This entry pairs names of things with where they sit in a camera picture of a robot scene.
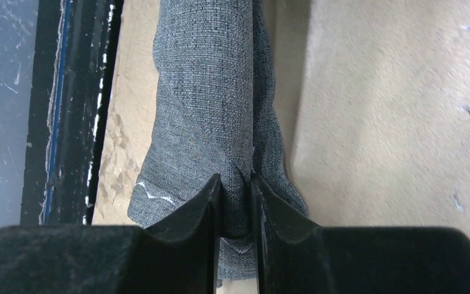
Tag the grey cloth napkin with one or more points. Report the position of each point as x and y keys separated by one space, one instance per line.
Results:
x=214 y=115

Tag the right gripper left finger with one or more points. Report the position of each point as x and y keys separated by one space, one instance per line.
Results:
x=178 y=254

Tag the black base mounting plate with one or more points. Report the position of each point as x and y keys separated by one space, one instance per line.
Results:
x=75 y=53

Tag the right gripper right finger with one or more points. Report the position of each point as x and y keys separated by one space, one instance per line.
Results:
x=296 y=255

